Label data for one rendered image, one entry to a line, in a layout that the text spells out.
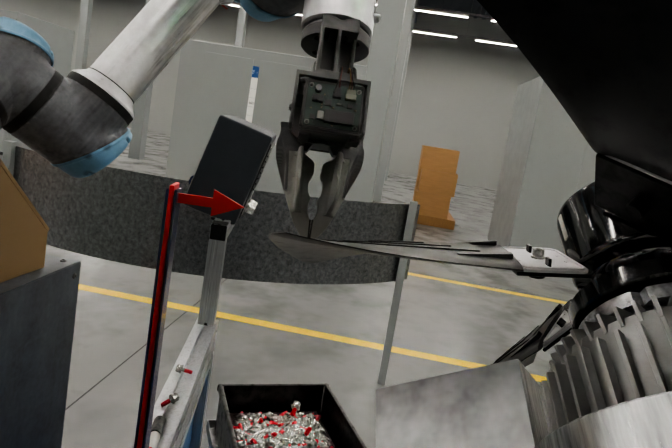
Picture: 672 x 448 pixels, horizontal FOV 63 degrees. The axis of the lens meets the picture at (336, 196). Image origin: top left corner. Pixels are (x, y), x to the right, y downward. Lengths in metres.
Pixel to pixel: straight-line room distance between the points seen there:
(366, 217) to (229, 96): 4.55
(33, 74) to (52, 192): 1.84
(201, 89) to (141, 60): 6.10
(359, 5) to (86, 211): 2.14
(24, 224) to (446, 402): 0.58
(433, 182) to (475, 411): 8.19
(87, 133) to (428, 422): 0.64
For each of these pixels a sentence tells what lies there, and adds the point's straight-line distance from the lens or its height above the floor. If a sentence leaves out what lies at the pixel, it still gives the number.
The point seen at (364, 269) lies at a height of 0.62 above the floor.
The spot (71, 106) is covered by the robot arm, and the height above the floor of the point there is 1.23.
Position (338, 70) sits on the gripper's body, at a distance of 0.55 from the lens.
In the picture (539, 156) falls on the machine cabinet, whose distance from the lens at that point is 6.74.
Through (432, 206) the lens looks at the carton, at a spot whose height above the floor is 0.31.
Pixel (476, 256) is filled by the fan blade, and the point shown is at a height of 1.17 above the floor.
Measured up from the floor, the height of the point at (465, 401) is 1.04.
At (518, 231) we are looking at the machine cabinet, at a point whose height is 0.42.
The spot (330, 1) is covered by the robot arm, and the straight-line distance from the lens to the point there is 0.57.
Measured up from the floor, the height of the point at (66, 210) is 0.72.
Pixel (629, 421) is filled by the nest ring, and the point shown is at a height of 1.11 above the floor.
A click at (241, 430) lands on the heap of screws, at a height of 0.85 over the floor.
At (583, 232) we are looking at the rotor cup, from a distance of 0.58.
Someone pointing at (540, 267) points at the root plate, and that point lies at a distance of 0.53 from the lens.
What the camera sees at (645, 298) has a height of 1.17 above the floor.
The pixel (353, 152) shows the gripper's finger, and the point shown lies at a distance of 0.56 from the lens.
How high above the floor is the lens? 1.26
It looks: 7 degrees down
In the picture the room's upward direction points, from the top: 9 degrees clockwise
